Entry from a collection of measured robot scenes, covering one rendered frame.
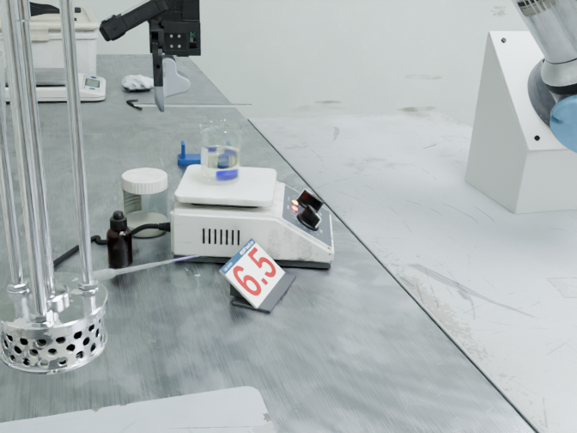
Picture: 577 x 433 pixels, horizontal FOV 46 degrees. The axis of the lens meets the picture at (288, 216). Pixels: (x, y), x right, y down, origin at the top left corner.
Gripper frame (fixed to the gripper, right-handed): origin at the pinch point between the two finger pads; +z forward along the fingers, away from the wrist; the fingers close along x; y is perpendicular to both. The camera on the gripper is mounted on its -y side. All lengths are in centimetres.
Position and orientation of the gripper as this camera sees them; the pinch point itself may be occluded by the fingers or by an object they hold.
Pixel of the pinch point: (157, 103)
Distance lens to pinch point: 118.0
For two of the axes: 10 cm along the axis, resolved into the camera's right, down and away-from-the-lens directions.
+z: -0.4, 9.2, 3.9
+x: -1.8, -3.9, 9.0
